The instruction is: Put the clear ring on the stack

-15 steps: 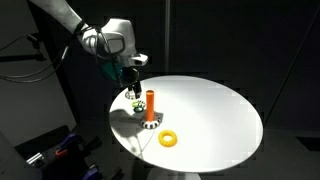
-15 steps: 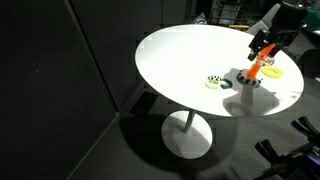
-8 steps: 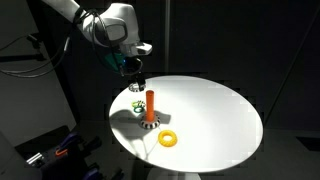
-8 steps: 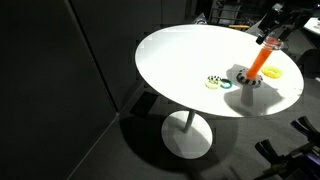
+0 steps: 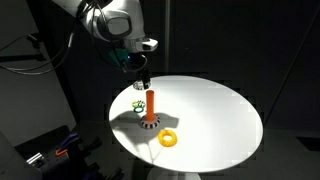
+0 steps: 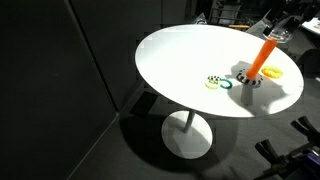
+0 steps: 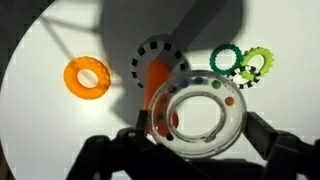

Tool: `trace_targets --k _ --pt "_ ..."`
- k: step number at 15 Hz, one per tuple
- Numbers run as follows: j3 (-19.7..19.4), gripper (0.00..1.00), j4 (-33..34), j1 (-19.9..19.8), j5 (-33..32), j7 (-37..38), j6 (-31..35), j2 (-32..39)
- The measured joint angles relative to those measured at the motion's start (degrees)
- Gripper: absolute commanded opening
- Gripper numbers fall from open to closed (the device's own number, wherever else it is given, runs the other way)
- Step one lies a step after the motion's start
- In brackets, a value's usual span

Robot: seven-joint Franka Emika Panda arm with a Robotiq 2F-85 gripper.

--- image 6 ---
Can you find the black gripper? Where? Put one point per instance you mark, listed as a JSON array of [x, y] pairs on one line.
[[293, 7]]

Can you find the dark metal rack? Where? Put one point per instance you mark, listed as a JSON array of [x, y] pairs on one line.
[[230, 11]]

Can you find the white table pedestal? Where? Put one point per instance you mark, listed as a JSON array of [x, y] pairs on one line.
[[186, 135]]

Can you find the white flat board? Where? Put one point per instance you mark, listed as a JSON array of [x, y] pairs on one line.
[[312, 26]]

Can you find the black spring clamp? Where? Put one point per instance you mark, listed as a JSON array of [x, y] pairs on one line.
[[270, 150], [305, 128]]

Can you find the orange stacking peg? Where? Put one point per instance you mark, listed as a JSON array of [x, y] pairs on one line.
[[262, 58]]

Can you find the orange flat bar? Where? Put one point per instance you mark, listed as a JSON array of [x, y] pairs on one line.
[[239, 26]]

